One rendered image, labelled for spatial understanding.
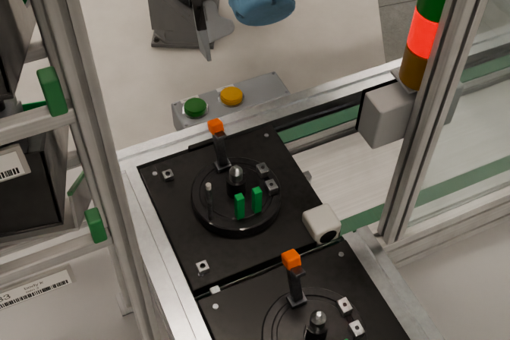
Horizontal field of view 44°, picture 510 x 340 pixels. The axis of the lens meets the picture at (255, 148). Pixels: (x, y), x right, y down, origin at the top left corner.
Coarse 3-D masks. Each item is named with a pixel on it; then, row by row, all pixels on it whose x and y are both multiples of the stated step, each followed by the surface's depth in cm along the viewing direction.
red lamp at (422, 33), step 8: (416, 8) 69; (416, 16) 68; (416, 24) 69; (424, 24) 68; (432, 24) 67; (416, 32) 69; (424, 32) 68; (432, 32) 68; (408, 40) 71; (416, 40) 70; (424, 40) 69; (432, 40) 69; (416, 48) 70; (424, 48) 70; (424, 56) 70
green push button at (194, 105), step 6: (186, 102) 113; (192, 102) 113; (198, 102) 113; (204, 102) 113; (186, 108) 112; (192, 108) 112; (198, 108) 112; (204, 108) 112; (192, 114) 111; (198, 114) 112
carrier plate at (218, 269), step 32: (192, 160) 105; (256, 160) 105; (288, 160) 105; (160, 192) 100; (288, 192) 101; (192, 224) 97; (288, 224) 97; (192, 256) 93; (224, 256) 93; (256, 256) 93; (192, 288) 90
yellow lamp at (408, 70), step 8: (408, 48) 72; (408, 56) 72; (416, 56) 71; (408, 64) 73; (416, 64) 72; (424, 64) 71; (400, 72) 75; (408, 72) 73; (416, 72) 73; (408, 80) 74; (416, 80) 73; (416, 88) 74
